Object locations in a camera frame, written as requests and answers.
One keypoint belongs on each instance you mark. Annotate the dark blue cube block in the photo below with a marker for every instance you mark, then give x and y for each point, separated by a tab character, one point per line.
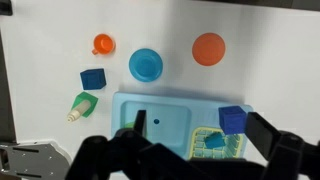
93	79
232	119

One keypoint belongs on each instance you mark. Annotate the blue block in rack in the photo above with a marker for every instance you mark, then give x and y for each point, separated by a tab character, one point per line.
215	140

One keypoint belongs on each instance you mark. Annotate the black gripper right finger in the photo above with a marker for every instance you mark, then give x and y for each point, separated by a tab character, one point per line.
261	133

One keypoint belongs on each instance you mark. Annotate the orange toy cup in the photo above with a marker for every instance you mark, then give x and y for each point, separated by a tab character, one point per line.
103	44

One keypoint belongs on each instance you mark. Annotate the light blue toy sink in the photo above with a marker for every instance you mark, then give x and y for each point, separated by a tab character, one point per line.
170	120

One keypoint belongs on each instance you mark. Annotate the orange toy plate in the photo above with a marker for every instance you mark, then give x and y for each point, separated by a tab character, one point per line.
208	49

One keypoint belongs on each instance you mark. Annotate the blue toy plate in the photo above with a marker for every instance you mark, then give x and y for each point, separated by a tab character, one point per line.
145	65

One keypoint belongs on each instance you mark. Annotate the green block with wooden peg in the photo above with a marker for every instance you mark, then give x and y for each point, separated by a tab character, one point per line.
84	104

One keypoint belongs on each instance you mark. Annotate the green toy in sink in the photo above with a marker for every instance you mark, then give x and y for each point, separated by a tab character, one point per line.
129	125

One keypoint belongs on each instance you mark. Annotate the yellow toy plate rack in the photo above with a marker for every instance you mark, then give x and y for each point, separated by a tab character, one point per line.
234	144

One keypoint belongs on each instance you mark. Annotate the grey metal mounting plate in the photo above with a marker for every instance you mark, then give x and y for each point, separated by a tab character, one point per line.
34	161

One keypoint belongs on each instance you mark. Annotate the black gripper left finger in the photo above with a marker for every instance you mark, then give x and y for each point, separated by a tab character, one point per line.
140	122

